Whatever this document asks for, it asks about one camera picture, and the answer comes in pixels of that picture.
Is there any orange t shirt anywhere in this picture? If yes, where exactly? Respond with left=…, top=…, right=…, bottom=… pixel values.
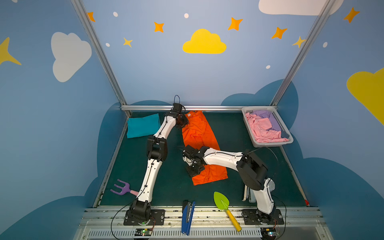
left=182, top=111, right=228, bottom=186

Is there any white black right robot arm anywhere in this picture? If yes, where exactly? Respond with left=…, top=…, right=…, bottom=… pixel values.
left=183, top=146, right=279, bottom=225

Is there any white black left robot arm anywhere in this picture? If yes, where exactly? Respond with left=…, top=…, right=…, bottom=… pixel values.
left=128, top=112, right=189, bottom=224

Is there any blue stapler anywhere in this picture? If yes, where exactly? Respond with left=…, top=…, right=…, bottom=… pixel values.
left=182, top=200, right=196, bottom=236

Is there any green yellow toy trowel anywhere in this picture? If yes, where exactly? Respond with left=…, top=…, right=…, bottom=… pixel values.
left=214, top=192, right=242, bottom=232

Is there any folded teal t shirt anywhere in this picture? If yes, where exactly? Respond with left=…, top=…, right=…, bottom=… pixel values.
left=127, top=114, right=161, bottom=139

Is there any white grey stapler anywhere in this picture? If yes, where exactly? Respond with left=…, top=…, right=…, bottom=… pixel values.
left=242, top=186, right=256, bottom=204

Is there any purple toy garden fork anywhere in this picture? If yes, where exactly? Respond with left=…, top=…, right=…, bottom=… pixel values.
left=110, top=179, right=139, bottom=197

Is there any pink t shirt in basket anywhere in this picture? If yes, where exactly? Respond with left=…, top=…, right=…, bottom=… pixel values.
left=246, top=113, right=289, bottom=143

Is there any purple t shirt in basket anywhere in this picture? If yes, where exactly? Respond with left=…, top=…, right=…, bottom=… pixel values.
left=252, top=110, right=290, bottom=139

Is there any left green circuit board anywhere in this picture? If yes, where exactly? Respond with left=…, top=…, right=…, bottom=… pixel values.
left=135, top=229, right=153, bottom=237

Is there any green circuit board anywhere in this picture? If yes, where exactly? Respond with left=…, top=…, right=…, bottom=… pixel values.
left=135, top=229, right=153, bottom=237
left=261, top=228, right=277, bottom=240

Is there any white perforated plastic basket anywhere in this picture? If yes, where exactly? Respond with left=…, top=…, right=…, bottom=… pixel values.
left=242, top=106, right=294, bottom=148

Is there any right green circuit board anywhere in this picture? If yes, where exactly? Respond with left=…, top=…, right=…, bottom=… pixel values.
left=261, top=228, right=277, bottom=240

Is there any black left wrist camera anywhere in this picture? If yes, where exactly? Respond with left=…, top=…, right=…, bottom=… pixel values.
left=170, top=103, right=184, bottom=116

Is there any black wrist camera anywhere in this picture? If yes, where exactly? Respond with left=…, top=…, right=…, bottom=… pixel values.
left=183, top=145, right=204, bottom=164
left=170, top=103, right=184, bottom=116

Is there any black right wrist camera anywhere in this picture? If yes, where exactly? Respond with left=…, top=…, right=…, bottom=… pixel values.
left=183, top=145, right=204, bottom=164

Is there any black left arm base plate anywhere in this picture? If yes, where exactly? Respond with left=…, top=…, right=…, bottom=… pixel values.
left=123, top=210, right=165, bottom=226

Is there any aluminium back frame rail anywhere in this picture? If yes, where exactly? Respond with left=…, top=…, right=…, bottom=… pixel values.
left=120, top=104, right=279, bottom=113

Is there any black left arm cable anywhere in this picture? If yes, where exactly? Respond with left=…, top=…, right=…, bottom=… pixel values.
left=110, top=203, right=133, bottom=240

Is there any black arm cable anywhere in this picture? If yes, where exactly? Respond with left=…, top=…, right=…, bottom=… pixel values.
left=254, top=146, right=280, bottom=181
left=110, top=203, right=133, bottom=240

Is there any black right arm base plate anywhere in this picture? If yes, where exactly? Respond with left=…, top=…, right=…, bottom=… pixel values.
left=242, top=208, right=285, bottom=225

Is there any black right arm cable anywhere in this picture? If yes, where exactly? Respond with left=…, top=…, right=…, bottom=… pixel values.
left=254, top=146, right=280, bottom=181

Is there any aluminium front rail bed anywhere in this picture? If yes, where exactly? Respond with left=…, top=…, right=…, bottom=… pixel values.
left=74, top=206, right=333, bottom=240

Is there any aluminium left frame post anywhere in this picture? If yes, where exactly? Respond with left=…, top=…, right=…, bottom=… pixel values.
left=71, top=0, right=131, bottom=118

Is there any aluminium frame post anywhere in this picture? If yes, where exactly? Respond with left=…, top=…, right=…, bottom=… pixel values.
left=270, top=0, right=337, bottom=108
left=71, top=0, right=131, bottom=118

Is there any aluminium right frame post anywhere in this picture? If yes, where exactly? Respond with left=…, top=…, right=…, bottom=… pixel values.
left=270, top=0, right=337, bottom=108

